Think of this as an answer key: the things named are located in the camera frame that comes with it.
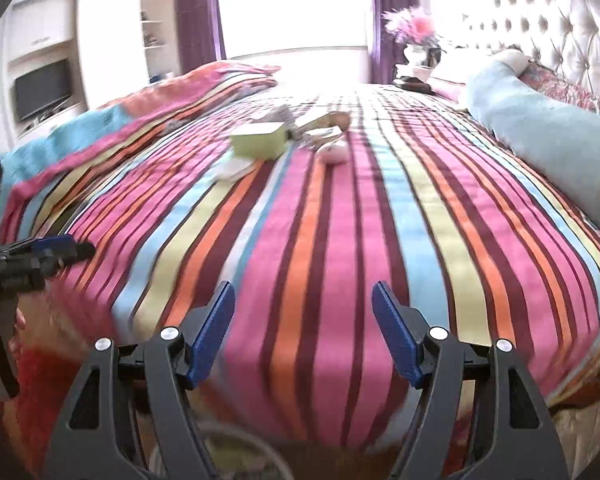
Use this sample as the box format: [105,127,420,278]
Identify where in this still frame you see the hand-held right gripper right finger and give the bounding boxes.
[371,281,571,480]

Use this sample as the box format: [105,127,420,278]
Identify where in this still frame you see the folded colourful quilt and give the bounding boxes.
[0,60,281,231]

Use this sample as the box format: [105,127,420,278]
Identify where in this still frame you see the white dog plush toy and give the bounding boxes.
[290,110,352,148]

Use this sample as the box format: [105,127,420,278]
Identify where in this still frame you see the pink plush toy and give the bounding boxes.
[314,141,351,166]

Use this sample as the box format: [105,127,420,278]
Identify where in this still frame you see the white cloth item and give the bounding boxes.
[215,157,261,181]

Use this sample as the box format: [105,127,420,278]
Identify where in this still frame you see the pink flowers in white vase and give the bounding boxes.
[382,6,446,68]

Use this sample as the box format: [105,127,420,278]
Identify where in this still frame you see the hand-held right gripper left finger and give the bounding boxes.
[45,281,237,480]

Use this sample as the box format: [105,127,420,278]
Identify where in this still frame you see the red patterned pillow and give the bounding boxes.
[517,62,600,118]

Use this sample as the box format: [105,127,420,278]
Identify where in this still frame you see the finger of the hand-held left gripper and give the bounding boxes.
[0,260,51,295]
[2,234,97,267]

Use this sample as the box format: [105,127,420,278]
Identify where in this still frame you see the light blue bone-print pillow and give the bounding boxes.
[462,50,600,196]

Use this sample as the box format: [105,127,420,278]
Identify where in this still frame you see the black television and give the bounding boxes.
[11,58,75,123]

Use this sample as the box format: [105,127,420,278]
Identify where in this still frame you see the tufted cream headboard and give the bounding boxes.
[460,0,600,106]

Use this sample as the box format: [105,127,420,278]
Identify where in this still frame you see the flat white green box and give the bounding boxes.
[229,122,287,161]

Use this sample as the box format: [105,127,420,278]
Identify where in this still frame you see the white wall cabinet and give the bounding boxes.
[0,0,181,156]

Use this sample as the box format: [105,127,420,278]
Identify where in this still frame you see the striped colourful bedspread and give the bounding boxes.
[0,80,600,451]

